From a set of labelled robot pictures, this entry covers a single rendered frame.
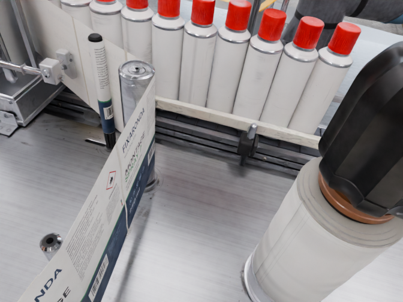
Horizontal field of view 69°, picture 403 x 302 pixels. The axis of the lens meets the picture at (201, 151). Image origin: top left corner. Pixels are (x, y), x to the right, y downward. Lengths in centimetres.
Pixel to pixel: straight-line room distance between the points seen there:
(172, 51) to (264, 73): 15
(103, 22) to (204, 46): 16
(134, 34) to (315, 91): 30
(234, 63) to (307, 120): 16
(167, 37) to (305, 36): 20
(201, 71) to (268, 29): 12
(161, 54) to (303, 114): 25
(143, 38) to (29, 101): 21
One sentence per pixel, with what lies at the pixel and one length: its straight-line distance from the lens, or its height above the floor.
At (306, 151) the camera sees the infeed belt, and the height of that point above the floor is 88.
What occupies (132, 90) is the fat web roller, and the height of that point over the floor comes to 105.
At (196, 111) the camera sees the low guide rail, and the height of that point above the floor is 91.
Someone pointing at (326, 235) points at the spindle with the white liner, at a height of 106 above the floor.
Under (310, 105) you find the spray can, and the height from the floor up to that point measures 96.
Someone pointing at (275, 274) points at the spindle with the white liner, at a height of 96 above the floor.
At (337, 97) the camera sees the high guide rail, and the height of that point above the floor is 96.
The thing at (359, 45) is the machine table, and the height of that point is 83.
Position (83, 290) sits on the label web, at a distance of 27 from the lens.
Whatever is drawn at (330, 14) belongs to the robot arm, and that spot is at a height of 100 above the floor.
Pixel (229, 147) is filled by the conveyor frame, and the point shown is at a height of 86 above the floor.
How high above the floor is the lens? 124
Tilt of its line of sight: 46 degrees down
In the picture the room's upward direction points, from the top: 10 degrees clockwise
